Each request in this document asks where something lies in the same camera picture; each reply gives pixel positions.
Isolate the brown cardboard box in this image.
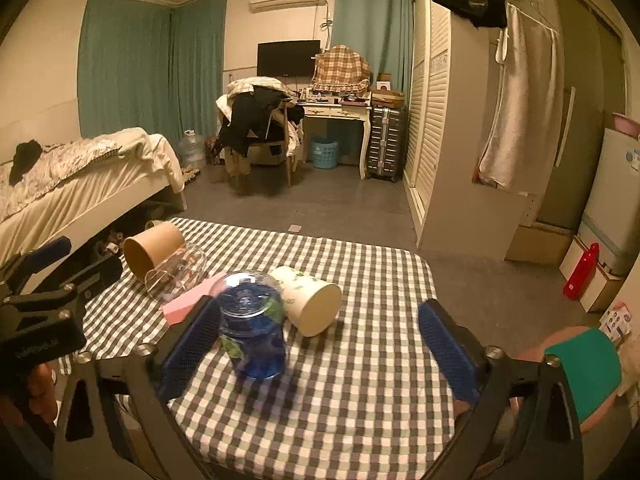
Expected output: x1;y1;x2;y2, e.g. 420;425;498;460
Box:
370;89;406;109

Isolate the bed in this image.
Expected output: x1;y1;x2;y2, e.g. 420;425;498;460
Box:
0;127;189;273

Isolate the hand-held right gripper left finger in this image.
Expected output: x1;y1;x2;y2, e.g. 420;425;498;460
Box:
52;296;223;480

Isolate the white louvred wardrobe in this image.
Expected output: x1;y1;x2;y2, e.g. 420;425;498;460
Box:
402;0;557;255

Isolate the black cloth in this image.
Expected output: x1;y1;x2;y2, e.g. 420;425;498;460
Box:
9;140;45;186

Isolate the wooden chair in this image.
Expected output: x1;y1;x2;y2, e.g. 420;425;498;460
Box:
247;101;297;189

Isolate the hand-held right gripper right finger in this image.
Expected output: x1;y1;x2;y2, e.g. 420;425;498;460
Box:
417;299;585;480

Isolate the pink box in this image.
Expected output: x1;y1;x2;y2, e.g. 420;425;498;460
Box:
161;272;227;326

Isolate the white leaning board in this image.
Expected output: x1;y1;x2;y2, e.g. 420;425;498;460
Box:
504;191;542;262

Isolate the patterned quilt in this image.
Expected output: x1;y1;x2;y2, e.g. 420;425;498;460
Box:
0;136;124;222

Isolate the white hanging towel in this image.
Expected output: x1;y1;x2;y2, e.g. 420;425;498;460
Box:
477;2;565;191

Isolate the black jacket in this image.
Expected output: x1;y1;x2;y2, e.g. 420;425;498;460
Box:
206;87;307;160

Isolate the red bottle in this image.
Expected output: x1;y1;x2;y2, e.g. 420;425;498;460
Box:
563;243;600;301

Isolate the pink basin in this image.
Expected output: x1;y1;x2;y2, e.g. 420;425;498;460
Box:
612;112;640;137

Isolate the white paper cup green print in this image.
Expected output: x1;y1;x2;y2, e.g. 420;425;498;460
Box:
269;265;343;338

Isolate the wide teal curtain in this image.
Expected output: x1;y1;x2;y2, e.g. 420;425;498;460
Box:
76;0;229;170

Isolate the stool with green cushion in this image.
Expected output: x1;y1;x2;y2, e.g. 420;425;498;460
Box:
516;326;624;437

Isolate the large water jug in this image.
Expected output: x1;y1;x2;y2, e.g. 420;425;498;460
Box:
178;130;206;170

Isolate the black television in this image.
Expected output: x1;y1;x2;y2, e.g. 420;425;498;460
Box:
257;40;322;77

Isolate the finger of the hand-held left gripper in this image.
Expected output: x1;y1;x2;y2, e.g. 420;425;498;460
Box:
0;236;72;295
2;255;124;321

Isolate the pile of light clothes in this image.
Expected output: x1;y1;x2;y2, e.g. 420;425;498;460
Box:
216;76;301;171

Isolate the blue plastic basket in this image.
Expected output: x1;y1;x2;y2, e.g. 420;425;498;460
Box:
311;137;340;169

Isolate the green cushion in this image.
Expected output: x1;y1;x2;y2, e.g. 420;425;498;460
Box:
544;328;622;424

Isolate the narrow teal curtain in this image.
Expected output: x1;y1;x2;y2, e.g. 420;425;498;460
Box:
332;0;417;107

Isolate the dark ribbed suitcase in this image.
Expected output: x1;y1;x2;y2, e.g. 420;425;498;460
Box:
366;105;407;184

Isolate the white storage box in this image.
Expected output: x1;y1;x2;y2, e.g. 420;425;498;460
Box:
558;234;627;314

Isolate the colourful printed box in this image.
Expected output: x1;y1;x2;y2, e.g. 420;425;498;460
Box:
601;302;633;345

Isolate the checkered tablecloth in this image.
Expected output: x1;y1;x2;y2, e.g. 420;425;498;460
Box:
57;217;458;480

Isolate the plaid blanket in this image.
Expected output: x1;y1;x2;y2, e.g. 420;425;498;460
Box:
310;45;372;97

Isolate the clear glass cup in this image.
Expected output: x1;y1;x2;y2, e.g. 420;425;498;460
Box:
144;243;208;304

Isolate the white desk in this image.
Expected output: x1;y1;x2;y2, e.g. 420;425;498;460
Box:
299;99;374;180

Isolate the person's left hand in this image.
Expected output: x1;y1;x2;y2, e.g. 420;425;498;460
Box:
24;361;60;427

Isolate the black hanging garment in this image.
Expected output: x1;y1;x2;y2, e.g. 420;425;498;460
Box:
432;0;509;29

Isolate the blue glass cup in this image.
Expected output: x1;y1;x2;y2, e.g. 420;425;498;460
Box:
209;270;288;380

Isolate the brown paper cup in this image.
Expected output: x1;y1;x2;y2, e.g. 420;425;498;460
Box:
123;221;187;286

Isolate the white fridge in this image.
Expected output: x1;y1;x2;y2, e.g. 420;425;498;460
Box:
577;127;640;277

